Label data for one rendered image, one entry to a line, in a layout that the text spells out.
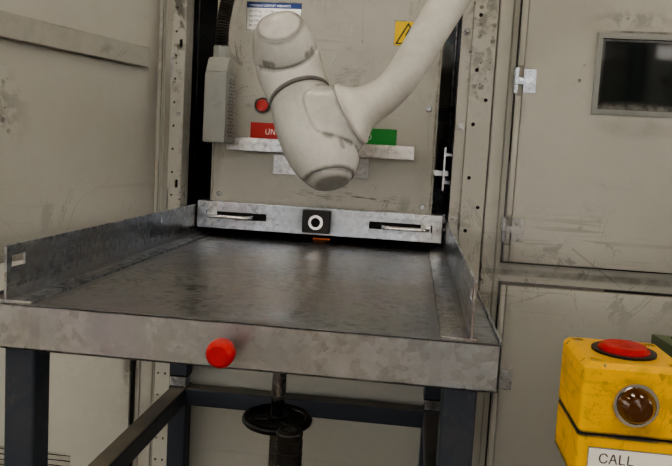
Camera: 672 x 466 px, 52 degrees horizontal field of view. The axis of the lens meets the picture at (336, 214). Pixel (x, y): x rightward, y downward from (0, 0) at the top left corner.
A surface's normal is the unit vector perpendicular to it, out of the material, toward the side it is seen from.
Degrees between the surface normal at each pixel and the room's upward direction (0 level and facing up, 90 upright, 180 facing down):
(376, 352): 90
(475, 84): 90
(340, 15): 90
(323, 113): 68
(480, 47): 90
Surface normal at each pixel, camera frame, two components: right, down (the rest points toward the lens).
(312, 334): -0.11, 0.08
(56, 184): 0.92, 0.09
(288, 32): 0.00, -0.37
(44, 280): 0.99, 0.07
